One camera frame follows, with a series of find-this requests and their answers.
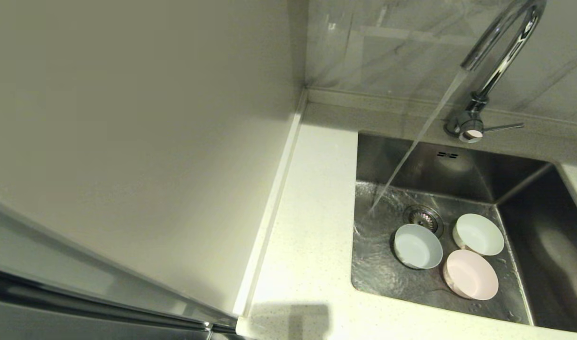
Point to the chrome gooseneck faucet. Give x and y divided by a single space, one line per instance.
508 52

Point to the stainless steel appliance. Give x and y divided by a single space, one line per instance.
56 293

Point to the stainless steel sink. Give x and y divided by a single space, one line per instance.
378 278

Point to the pale pink bowl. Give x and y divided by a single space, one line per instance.
471 276

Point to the pale blue bowl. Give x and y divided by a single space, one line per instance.
417 246

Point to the round metal drain strainer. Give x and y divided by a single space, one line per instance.
423 215

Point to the pale green bowl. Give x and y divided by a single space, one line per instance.
479 234

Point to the running water stream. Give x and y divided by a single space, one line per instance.
419 137

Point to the chrome faucet lever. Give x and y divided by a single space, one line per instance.
470 132

